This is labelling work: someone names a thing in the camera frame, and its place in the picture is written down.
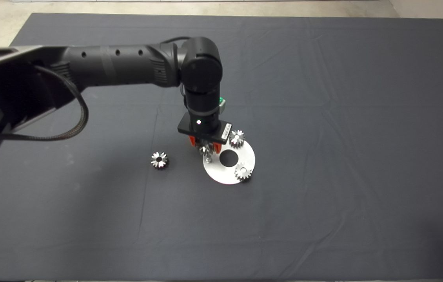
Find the dark grey table cloth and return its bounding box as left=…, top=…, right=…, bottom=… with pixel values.
left=0, top=14, right=443, bottom=281

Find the braided black left arm cable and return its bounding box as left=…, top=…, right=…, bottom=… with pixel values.
left=0, top=66, right=90, bottom=141

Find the round metal plate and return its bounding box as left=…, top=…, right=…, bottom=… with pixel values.
left=203, top=138, right=256, bottom=185

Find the larger steel gear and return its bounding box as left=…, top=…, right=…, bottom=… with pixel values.
left=197, top=143, right=215, bottom=158

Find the small steel gear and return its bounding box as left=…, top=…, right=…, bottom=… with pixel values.
left=229, top=130, right=246, bottom=149
left=151, top=152, right=170, bottom=170
left=234, top=162, right=253, bottom=182

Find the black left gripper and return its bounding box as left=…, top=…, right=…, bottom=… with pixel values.
left=178, top=113, right=233, bottom=154

